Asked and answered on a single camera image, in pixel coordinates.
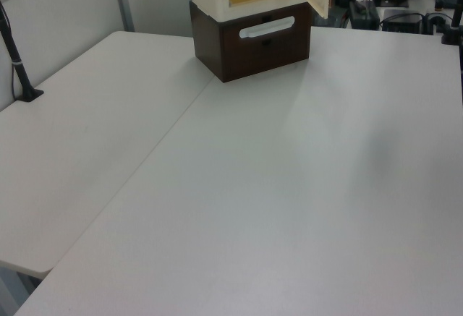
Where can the dark brown wooden drawer box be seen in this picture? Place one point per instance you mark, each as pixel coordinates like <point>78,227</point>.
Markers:
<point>260,59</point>

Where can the black box device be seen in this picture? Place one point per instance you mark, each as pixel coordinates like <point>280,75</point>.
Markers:
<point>363,16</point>

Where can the low black device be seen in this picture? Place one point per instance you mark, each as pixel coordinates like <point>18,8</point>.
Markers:
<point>401,23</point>

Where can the grey aluminium frame post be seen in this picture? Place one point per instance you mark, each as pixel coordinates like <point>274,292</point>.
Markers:
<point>124,1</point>

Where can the black camera stand with white tie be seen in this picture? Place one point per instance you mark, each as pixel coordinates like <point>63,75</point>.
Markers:
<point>18,70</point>

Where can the plain black camera stand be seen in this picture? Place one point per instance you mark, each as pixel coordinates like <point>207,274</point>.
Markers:
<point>452,35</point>

